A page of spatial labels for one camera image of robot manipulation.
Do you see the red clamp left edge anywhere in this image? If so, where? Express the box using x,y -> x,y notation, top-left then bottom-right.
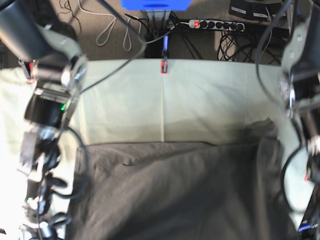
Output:
18,58 -> 35,84

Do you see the red clamp right edge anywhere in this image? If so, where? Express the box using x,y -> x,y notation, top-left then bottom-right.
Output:
304,173 -> 312,182

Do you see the black device with labels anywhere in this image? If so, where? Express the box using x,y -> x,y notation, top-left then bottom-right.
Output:
228,0 -> 275,22

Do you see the dark grey t-shirt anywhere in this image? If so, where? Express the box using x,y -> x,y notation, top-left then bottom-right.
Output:
66,119 -> 299,240

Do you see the blue plastic box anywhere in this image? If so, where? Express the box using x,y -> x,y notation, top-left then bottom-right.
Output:
120,0 -> 192,11

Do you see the red clamp top centre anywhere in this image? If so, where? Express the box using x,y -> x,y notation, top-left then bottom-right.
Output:
160,60 -> 168,75

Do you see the pale green table cloth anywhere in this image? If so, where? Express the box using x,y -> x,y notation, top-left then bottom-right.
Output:
0,58 -> 320,240

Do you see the red clamp edge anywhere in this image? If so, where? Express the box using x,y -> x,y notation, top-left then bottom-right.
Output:
304,173 -> 312,182
18,58 -> 35,84

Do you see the white power strip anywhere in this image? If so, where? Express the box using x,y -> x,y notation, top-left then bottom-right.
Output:
187,19 -> 246,32

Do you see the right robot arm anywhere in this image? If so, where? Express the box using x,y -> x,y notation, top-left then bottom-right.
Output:
0,0 -> 87,240

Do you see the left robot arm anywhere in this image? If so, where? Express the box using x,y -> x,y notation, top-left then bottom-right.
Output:
281,0 -> 320,186

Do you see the white cable on floor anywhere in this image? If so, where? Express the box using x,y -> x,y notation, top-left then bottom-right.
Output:
77,0 -> 166,52

